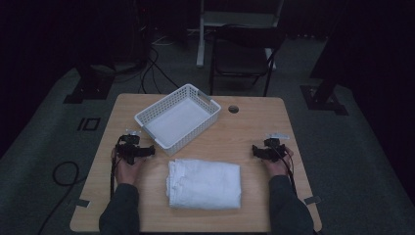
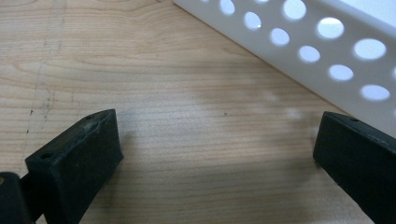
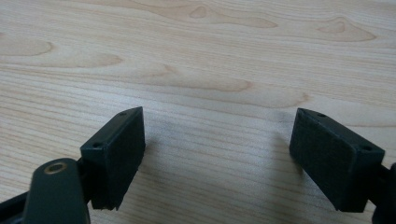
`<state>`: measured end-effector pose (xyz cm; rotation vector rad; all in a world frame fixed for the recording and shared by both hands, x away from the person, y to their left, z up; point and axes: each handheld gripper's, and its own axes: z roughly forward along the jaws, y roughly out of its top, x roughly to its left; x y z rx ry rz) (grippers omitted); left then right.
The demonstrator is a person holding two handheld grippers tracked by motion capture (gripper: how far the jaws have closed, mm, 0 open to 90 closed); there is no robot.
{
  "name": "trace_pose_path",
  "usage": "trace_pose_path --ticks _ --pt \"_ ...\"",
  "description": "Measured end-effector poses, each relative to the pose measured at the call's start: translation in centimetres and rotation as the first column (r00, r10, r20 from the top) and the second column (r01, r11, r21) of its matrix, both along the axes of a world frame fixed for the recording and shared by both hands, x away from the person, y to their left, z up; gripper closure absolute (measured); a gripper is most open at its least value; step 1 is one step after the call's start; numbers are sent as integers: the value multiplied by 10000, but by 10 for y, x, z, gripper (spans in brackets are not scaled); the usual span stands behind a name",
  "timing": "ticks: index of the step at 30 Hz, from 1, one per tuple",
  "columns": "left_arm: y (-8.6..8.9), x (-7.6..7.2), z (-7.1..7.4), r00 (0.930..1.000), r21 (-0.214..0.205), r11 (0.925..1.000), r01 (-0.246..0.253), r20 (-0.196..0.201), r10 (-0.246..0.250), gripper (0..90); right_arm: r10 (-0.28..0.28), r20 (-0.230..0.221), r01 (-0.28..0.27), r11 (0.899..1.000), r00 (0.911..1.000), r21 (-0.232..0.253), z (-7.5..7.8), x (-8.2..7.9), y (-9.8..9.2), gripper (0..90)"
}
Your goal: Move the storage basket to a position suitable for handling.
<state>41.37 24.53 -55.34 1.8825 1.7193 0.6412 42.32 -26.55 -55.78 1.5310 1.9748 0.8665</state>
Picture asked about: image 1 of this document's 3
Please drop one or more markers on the person's left hand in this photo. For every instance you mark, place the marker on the person's left hand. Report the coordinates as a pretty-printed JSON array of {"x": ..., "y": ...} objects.
[{"x": 125, "y": 173}]

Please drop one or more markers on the black stand base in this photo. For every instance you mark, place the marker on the black stand base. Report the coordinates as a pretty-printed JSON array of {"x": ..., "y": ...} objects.
[
  {"x": 89, "y": 89},
  {"x": 323, "y": 101}
]

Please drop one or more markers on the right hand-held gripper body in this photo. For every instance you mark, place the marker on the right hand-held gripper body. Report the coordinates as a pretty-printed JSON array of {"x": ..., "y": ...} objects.
[{"x": 272, "y": 151}]

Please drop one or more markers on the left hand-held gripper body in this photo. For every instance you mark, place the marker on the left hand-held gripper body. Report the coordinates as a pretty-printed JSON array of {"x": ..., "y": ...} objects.
[{"x": 129, "y": 150}]

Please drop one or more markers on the black folding chair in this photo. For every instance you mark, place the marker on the black folding chair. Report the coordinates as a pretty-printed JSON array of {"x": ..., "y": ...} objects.
[{"x": 241, "y": 58}]

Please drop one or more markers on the white towel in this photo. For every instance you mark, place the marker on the white towel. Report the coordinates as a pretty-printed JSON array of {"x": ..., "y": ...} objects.
[{"x": 204, "y": 184}]

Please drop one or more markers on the person's right hand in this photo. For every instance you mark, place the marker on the person's right hand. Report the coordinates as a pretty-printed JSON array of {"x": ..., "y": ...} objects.
[{"x": 277, "y": 168}]

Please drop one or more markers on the white plastic basket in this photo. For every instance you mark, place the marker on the white plastic basket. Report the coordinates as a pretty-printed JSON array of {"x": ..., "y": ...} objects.
[{"x": 176, "y": 122}]

